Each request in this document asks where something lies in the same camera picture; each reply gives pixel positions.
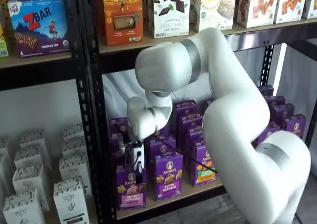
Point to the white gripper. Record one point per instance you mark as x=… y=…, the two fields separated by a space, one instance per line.
x=135 y=163

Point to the purple box pink patch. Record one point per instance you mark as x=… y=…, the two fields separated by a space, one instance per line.
x=131 y=196

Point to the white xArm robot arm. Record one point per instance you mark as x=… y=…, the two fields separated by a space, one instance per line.
x=235 y=122

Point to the purple Annie's box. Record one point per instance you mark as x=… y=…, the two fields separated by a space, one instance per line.
x=266 y=90
x=187 y=108
x=268 y=134
x=275 y=101
x=282 y=111
x=294 y=126
x=118 y=160
x=190 y=122
x=209 y=103
x=119 y=126
x=163 y=147
x=114 y=142
x=195 y=137

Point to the purple Bunny Grahams box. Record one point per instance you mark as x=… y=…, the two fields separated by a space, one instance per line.
x=169 y=182

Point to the black metal shelf rack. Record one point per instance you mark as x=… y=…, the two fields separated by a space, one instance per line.
x=100 y=134
x=37 y=77

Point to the purple box green patch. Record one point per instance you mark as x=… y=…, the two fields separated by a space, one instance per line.
x=200 y=174

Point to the white organic pantry box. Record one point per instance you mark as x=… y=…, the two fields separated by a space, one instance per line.
x=29 y=179
x=74 y=147
x=70 y=204
x=32 y=137
x=22 y=209
x=74 y=167
x=29 y=157
x=73 y=131

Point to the orange snack box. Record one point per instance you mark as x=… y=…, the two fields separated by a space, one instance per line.
x=121 y=16

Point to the white Sweet Thins box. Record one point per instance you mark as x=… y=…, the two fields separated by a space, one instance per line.
x=171 y=11

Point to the Clif Kid Zbar box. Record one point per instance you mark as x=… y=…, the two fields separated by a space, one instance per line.
x=37 y=35

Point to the Simple Mills yellow white box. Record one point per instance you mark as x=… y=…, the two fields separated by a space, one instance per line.
x=215 y=8

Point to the green snack box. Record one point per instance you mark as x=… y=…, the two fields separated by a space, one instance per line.
x=3 y=48

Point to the white crackers box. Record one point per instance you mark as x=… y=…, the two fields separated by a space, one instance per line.
x=289 y=6
x=257 y=6

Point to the white snack box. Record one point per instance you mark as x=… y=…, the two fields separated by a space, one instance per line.
x=312 y=3

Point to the white backdrop sheet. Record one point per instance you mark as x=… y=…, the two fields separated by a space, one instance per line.
x=119 y=90

